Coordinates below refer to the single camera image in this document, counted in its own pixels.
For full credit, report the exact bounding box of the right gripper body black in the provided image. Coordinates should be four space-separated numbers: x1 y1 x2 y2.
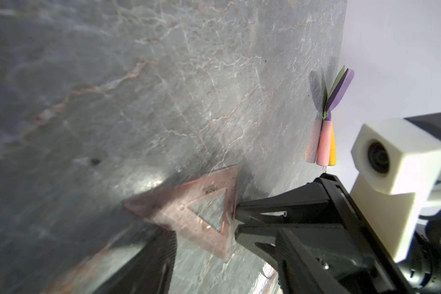
398 210 441 294

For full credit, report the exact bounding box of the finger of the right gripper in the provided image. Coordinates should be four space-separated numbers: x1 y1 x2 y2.
235 173 353 228
235 224 414 294

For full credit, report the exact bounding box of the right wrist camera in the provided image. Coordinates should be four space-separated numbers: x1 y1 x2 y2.
350 112 441 262

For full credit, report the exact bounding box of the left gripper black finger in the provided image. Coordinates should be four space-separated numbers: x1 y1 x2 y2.
93 229 178 294

